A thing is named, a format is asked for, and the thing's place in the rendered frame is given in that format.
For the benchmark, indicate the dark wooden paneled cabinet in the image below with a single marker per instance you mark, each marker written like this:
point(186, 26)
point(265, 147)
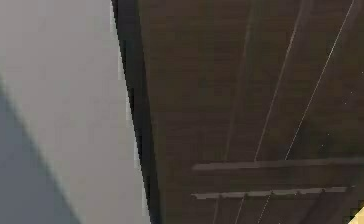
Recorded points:
point(203, 100)

